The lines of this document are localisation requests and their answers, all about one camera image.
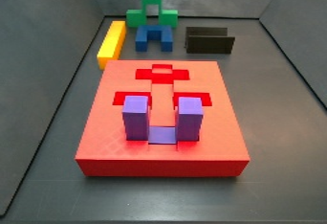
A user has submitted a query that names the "purple U-shaped block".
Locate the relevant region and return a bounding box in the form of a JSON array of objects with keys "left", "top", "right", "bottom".
[{"left": 123, "top": 96, "right": 203, "bottom": 145}]

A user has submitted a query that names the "green stepped block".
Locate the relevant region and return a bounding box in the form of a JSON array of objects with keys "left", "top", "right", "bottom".
[{"left": 127, "top": 0, "right": 178, "bottom": 28}]

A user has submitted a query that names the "blue U-shaped block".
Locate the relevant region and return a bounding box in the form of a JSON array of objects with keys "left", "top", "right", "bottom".
[{"left": 135, "top": 25, "right": 174, "bottom": 52}]

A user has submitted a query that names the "black angled stand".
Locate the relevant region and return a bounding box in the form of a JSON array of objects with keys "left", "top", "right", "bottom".
[{"left": 186, "top": 27, "right": 235, "bottom": 55}]

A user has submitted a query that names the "red fixture base block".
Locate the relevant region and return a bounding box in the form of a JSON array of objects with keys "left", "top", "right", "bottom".
[{"left": 75, "top": 60, "right": 251, "bottom": 177}]

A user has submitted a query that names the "yellow long bar block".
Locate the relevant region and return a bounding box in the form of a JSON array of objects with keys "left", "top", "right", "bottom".
[{"left": 98, "top": 21, "right": 127, "bottom": 70}]

